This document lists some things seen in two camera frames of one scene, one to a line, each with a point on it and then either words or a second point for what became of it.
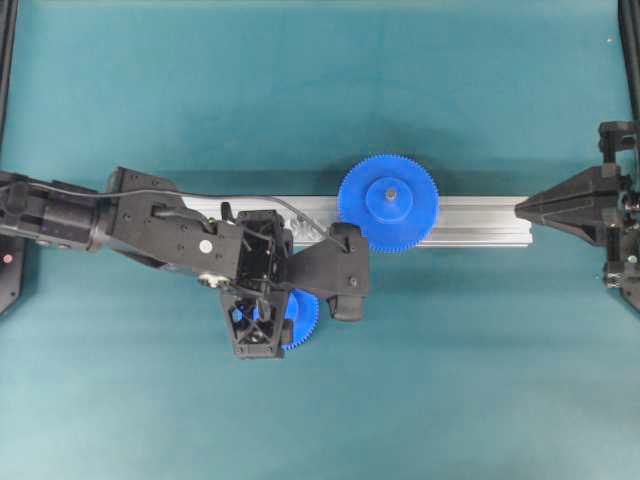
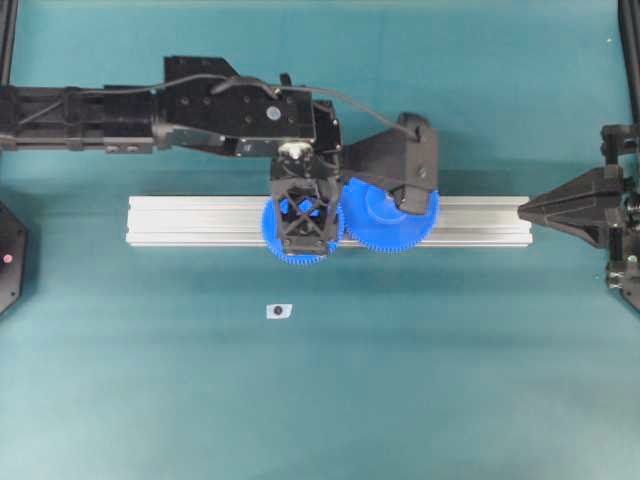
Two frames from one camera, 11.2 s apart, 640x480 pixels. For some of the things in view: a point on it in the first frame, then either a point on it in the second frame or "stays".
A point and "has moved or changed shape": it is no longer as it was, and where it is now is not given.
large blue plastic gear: [393, 198] stays
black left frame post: [8, 30] stays
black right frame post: [629, 20] stays
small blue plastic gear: [301, 318] has moved or changed shape
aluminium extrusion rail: [462, 222] stays
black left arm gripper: [258, 310] -> [305, 180]
